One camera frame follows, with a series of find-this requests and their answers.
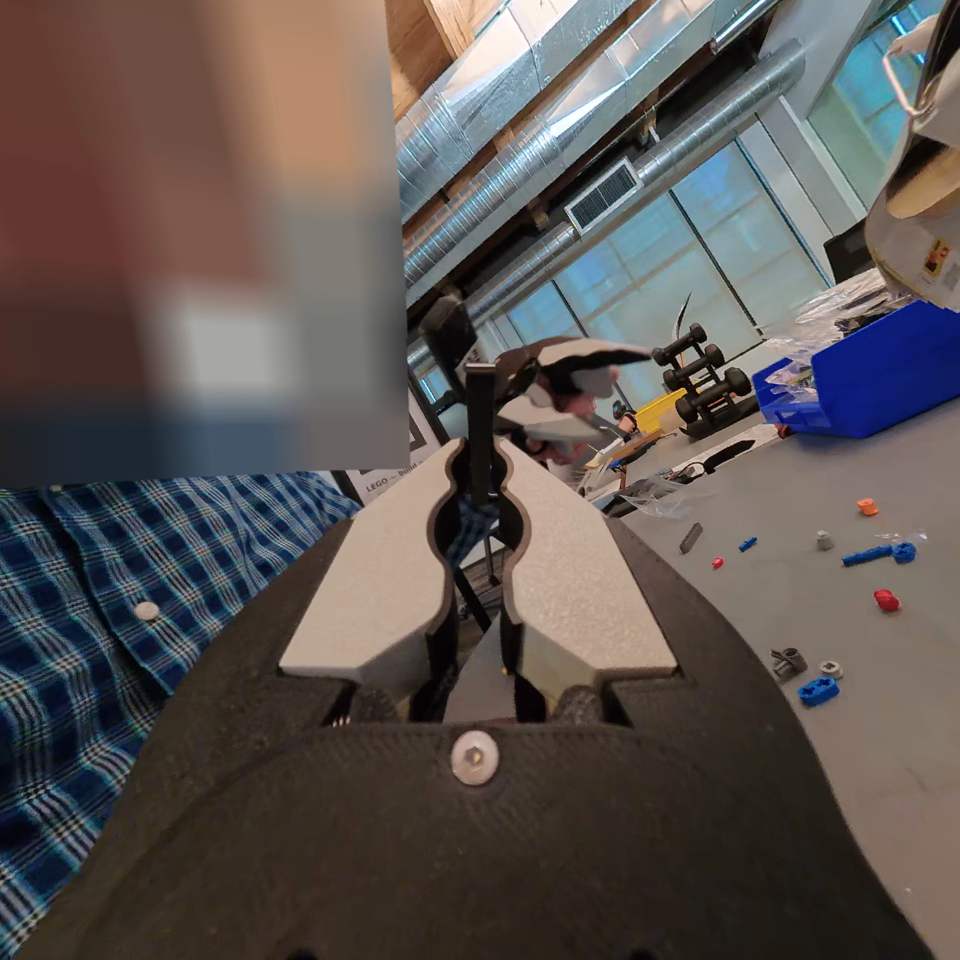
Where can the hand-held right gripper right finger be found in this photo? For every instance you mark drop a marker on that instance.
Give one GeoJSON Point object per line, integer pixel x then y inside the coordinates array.
{"type": "Point", "coordinates": [592, 592]}

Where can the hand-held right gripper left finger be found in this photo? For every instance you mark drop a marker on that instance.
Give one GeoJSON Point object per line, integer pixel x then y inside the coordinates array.
{"type": "Point", "coordinates": [367, 577]}

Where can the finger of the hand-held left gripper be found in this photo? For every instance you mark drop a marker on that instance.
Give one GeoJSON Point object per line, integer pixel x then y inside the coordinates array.
{"type": "Point", "coordinates": [544, 421]}
{"type": "Point", "coordinates": [581, 354]}

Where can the black lego beam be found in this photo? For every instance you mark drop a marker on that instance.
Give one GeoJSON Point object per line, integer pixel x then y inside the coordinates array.
{"type": "Point", "coordinates": [478, 427]}

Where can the dark grey lego beam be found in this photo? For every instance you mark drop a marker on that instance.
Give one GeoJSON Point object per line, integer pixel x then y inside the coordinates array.
{"type": "Point", "coordinates": [691, 538]}

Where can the dark grey lego connector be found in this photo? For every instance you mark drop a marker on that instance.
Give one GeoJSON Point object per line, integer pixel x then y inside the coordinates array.
{"type": "Point", "coordinates": [789, 661]}

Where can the blue two-hole lego beam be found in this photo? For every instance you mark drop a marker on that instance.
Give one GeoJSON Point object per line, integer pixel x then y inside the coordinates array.
{"type": "Point", "coordinates": [817, 690]}

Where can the light grey lego bush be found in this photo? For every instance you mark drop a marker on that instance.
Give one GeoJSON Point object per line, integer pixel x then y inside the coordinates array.
{"type": "Point", "coordinates": [830, 669]}

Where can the blue lego axle connector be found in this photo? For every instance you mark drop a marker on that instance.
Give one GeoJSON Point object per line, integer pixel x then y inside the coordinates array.
{"type": "Point", "coordinates": [881, 554]}

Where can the red lego bush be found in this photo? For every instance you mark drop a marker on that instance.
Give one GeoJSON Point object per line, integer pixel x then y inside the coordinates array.
{"type": "Point", "coordinates": [886, 600]}

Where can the white paper sign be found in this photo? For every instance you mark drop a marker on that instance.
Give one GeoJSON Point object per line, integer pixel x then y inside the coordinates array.
{"type": "Point", "coordinates": [375, 489]}

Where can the yellow plastic bin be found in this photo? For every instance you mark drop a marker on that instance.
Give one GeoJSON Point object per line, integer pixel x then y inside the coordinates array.
{"type": "Point", "coordinates": [660, 409]}

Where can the clear plastic bag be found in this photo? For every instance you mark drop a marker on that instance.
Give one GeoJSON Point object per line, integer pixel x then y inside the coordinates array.
{"type": "Point", "coordinates": [660, 499]}

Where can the black dumbbell rack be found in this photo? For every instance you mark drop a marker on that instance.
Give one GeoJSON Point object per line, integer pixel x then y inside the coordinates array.
{"type": "Point", "coordinates": [701, 382]}

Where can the white vent grille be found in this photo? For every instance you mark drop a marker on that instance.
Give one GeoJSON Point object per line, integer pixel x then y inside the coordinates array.
{"type": "Point", "coordinates": [602, 195]}

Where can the blue plastic bin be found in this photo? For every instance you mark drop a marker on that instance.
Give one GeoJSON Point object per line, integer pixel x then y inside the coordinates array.
{"type": "Point", "coordinates": [870, 375]}

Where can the blue plaid shirt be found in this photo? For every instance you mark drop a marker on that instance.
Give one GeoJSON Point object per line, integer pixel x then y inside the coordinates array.
{"type": "Point", "coordinates": [75, 600]}

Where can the small clear plastic wrapper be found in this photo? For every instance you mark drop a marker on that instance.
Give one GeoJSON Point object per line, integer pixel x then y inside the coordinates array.
{"type": "Point", "coordinates": [896, 535]}

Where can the white rounded machine housing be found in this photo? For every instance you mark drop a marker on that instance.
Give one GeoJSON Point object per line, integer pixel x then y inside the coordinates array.
{"type": "Point", "coordinates": [919, 187]}

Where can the small spiral round duct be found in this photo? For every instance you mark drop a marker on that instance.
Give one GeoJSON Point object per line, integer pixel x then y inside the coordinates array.
{"type": "Point", "coordinates": [495, 277]}

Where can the glass window wall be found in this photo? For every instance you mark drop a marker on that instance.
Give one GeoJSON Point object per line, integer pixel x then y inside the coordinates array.
{"type": "Point", "coordinates": [697, 247]}

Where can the large spiral round duct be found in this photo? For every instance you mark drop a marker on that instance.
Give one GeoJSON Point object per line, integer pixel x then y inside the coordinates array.
{"type": "Point", "coordinates": [600, 161]}

